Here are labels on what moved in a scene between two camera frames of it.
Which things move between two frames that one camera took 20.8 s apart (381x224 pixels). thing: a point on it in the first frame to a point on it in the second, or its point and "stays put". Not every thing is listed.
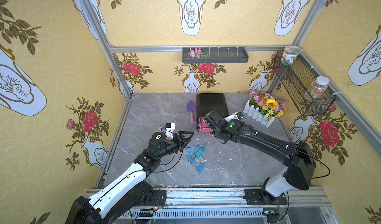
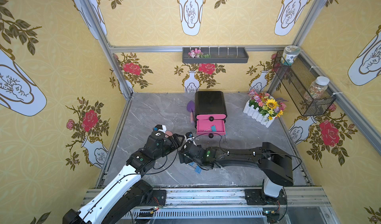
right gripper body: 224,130 to 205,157
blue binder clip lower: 200,167 stays put
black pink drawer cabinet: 206,103 stays put
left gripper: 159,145 stays put
